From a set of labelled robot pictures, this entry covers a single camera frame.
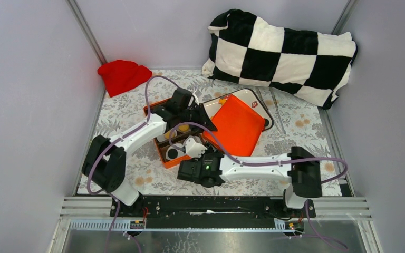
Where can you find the floral tablecloth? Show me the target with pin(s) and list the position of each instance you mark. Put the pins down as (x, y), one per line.
(145, 170)

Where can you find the round yellow biscuit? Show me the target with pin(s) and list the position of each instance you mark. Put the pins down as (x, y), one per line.
(183, 128)
(170, 134)

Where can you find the white paper cup liner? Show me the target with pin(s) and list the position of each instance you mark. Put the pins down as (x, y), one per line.
(180, 148)

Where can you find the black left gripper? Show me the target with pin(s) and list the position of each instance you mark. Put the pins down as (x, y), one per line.
(203, 121)

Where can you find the white strawberry tray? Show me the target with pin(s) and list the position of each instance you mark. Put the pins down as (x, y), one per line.
(247, 96)

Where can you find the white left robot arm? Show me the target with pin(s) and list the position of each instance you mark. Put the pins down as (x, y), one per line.
(105, 161)

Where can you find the red knit hat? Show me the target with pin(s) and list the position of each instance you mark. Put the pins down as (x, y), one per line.
(122, 76)

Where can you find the black white checkered pillow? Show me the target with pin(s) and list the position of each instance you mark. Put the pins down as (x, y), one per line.
(309, 65)

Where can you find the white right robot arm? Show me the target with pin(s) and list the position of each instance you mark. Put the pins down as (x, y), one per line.
(298, 168)

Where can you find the orange cookie box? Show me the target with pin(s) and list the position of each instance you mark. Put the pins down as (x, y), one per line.
(162, 145)

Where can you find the metal tongs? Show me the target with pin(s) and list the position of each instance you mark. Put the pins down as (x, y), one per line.
(272, 104)

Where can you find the orange box lid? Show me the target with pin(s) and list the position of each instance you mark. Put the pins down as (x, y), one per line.
(239, 127)

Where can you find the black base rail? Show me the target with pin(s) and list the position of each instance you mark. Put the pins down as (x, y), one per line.
(156, 206)

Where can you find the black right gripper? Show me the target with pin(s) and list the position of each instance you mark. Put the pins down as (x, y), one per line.
(209, 149)

